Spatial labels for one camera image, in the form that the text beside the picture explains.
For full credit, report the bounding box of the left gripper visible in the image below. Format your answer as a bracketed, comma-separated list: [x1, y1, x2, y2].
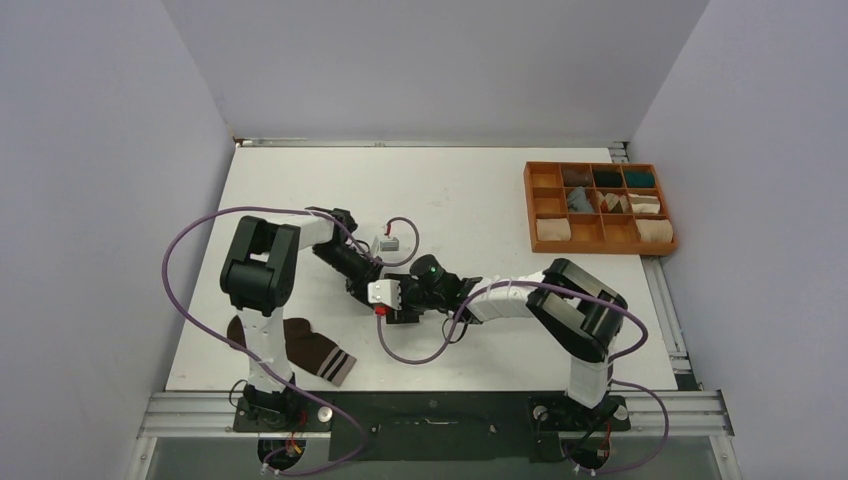
[311, 242, 383, 309]

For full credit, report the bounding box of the brown striped sock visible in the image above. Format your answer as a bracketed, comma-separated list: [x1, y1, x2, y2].
[226, 316, 357, 386]

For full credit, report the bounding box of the grey sock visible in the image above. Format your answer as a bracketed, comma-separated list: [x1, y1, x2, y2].
[566, 186, 595, 214]

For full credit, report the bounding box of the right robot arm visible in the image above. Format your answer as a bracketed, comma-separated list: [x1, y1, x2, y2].
[366, 254, 627, 428]

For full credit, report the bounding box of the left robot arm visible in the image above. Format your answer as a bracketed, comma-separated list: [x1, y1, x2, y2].
[220, 207, 383, 430]

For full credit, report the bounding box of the wooden compartment tray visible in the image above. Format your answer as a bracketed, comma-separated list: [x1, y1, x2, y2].
[523, 162, 678, 256]

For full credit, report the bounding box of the brown rolled sock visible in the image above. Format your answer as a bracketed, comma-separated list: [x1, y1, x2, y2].
[561, 168, 594, 188]

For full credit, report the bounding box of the argyle rolled sock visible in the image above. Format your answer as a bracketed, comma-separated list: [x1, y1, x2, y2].
[595, 191, 631, 214]

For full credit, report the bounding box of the black rolled sock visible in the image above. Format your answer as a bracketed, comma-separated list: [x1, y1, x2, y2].
[593, 170, 624, 188]

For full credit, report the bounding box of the teal rolled sock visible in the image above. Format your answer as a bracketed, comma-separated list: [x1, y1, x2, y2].
[623, 171, 656, 189]

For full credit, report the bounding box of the beige rolled sock right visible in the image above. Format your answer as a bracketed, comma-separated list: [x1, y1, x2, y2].
[635, 219, 674, 244]

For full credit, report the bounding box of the cream striped rolled sock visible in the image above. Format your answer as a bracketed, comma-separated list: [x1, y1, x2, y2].
[628, 194, 662, 215]

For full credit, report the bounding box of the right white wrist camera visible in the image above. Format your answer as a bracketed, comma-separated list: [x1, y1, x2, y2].
[367, 278, 402, 310]

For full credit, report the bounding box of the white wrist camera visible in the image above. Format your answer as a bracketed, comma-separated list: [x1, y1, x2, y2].
[371, 235, 401, 255]
[367, 278, 402, 310]

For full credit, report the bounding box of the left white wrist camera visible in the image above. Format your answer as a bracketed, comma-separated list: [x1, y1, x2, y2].
[371, 235, 401, 255]

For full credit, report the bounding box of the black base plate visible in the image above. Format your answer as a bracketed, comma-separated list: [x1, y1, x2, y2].
[231, 391, 631, 463]

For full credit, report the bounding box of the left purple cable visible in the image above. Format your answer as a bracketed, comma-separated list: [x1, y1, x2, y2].
[161, 205, 422, 478]

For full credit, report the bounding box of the aluminium frame rail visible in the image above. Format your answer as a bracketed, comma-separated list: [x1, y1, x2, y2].
[138, 390, 733, 438]

